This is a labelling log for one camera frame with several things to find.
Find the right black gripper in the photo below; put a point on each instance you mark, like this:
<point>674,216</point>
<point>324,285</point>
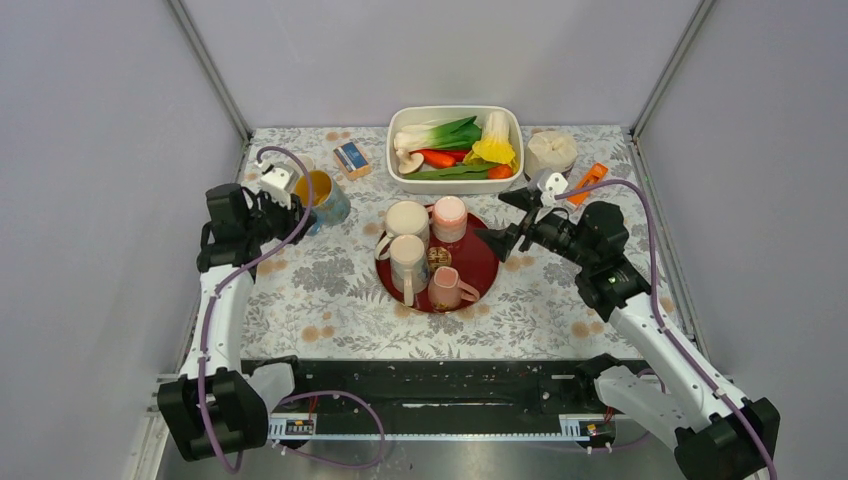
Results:
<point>502,241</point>

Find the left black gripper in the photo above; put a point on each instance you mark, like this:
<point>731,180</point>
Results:
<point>297,219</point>

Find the blue glazed mug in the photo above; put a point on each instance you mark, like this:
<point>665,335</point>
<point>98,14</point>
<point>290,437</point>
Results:
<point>331,206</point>

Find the pink faceted mug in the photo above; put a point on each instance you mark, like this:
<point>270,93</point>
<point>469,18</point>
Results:
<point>306,164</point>

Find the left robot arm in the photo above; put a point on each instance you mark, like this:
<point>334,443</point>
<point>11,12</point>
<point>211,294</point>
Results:
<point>212,409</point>

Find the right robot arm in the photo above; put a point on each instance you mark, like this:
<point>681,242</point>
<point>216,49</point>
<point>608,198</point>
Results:
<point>714,430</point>

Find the pink mug at back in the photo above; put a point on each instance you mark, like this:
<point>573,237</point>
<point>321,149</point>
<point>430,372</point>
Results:
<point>449,218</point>

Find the pink square mug front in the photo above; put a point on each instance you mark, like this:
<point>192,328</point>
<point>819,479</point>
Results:
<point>447,291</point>

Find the white mug with rose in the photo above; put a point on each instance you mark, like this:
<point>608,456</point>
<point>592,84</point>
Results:
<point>405,217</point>

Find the cream mug blue dragon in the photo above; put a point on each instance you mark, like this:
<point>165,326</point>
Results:
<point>409,268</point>

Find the toy small orange carrot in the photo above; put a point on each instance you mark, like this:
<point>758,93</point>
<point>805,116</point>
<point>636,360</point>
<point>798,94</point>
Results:
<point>501,171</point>

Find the red round tray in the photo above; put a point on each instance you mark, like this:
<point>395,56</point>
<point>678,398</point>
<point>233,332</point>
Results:
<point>476,264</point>

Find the toy napa cabbage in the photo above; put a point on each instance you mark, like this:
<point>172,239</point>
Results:
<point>494,145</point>

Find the wrapped toilet paper roll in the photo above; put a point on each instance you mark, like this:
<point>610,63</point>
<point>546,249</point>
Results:
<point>550,149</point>

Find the toy red chili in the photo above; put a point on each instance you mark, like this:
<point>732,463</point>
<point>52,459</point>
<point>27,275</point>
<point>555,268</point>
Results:
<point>457,155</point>

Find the white rectangular dish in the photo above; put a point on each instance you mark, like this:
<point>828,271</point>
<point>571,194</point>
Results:
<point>439,114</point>

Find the toy bok choy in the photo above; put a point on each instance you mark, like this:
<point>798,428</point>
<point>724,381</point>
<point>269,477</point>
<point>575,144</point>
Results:
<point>455,135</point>

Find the yellow sponge blue label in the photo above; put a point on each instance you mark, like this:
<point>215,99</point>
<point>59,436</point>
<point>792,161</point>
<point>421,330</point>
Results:
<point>352,161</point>

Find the toy mushroom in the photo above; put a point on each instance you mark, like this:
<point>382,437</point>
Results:
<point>409,162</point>

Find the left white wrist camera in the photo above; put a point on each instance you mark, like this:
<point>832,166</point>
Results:
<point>278,182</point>

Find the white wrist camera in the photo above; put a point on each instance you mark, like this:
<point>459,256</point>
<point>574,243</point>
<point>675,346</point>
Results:
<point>278,182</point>
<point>549,184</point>

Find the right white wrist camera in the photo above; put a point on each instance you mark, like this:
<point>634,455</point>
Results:
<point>549,184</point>

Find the left aluminium frame post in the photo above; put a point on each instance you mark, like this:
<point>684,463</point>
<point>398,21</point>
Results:
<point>194,38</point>

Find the aluminium frame post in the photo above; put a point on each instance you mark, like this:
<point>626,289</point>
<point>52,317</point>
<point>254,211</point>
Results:
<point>685,43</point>
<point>194,38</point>

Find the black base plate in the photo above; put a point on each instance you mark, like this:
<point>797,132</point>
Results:
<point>435,399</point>

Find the right aluminium frame post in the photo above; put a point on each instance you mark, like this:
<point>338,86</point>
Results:
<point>685,43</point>

